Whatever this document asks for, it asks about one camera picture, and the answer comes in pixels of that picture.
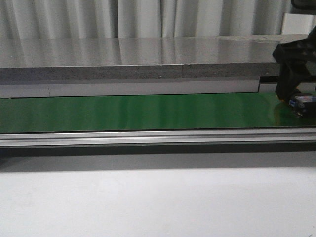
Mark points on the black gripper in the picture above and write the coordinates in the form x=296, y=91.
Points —
x=297, y=61

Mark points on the yellow black push button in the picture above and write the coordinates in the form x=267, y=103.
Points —
x=303, y=104

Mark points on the green conveyor belt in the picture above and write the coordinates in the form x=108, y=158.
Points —
x=147, y=112

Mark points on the white pleated curtain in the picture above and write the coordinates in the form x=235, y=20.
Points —
x=80, y=19

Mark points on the grey conveyor rear guide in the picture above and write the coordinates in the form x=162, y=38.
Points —
x=138, y=87

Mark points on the aluminium conveyor front rail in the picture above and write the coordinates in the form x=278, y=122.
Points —
x=159, y=137

